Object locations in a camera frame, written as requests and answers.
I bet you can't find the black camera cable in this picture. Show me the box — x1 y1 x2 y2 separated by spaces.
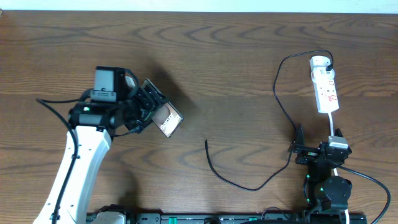
35 98 91 224
337 164 392 224

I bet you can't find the black charger cable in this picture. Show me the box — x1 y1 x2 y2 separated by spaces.
204 49 335 192

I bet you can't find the white power strip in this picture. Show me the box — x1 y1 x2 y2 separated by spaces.
311 67 339 114

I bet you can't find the black left camera cable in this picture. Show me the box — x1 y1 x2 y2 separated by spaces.
35 98 91 224

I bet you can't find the white charger plug adapter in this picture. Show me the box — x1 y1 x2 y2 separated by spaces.
310 55 333 72

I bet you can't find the white power strip cord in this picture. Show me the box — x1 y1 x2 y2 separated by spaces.
328 112 336 137

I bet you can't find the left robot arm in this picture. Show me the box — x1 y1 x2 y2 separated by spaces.
34 80 183 223

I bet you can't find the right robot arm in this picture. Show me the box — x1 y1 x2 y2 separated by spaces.
289 125 352 223

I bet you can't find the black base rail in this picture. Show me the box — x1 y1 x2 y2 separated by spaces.
86 212 368 224

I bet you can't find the black right camera cable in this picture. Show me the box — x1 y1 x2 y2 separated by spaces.
337 164 392 224

